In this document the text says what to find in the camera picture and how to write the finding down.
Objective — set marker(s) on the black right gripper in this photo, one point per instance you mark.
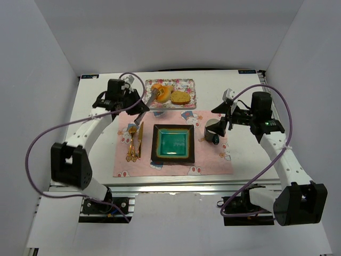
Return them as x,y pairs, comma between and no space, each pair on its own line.
227,117

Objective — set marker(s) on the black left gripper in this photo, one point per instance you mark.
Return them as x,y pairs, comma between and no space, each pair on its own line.
131,99

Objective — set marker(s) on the steel serving tongs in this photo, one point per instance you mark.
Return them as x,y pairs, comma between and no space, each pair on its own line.
155,93

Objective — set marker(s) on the ring donut bread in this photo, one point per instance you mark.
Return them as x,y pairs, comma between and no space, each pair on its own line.
165,94

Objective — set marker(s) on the brown bread slice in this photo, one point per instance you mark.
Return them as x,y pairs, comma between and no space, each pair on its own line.
180,98

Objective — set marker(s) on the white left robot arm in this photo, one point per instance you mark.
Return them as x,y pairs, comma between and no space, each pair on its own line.
69,160

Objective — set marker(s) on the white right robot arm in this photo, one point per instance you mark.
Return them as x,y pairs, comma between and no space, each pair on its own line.
301,200

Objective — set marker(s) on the gold knife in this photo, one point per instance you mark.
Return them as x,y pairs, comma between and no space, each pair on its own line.
140,137

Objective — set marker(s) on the pale ridged bun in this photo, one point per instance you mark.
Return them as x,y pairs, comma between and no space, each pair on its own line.
170,88

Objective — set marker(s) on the pink bunny placemat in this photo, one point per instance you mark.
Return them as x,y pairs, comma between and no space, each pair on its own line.
210,159

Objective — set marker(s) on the floral rectangular tray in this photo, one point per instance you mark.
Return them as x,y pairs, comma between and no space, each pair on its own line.
179,84

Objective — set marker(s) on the teal square plate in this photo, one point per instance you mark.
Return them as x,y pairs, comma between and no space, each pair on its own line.
173,144

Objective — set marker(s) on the gold fork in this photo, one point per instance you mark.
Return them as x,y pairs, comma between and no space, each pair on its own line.
131,156

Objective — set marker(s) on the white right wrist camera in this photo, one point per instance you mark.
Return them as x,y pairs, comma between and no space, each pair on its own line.
228,95

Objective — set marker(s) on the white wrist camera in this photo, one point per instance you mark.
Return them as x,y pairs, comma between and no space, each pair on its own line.
228,95
129,79

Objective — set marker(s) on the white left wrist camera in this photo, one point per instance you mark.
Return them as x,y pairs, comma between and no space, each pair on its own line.
129,79

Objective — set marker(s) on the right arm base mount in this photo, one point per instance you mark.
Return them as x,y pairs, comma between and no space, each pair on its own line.
241,204

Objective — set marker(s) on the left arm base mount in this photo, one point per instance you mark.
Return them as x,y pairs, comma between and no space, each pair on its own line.
92,212

